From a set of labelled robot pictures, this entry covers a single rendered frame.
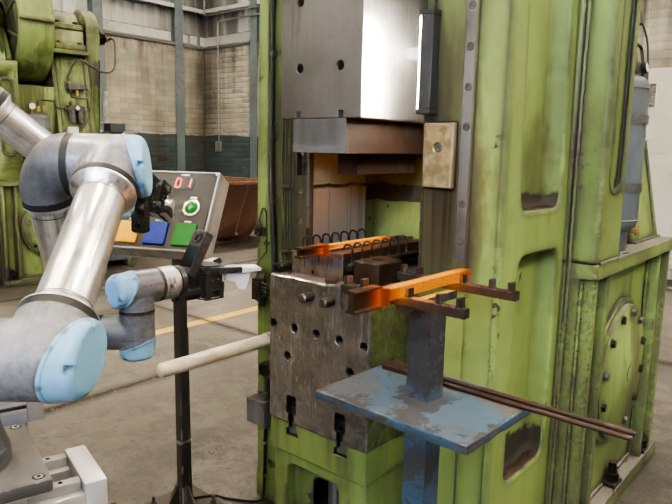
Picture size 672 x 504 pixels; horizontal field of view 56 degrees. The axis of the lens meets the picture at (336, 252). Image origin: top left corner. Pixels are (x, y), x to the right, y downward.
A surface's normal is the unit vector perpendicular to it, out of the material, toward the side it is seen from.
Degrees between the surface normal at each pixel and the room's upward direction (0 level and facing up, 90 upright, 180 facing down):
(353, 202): 90
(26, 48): 118
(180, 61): 90
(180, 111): 90
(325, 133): 90
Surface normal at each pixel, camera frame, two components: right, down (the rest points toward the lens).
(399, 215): -0.65, 0.11
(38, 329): 0.08, -0.70
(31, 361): 0.04, -0.13
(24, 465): 0.02, -0.99
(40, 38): 0.65, 0.40
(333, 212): 0.76, 0.12
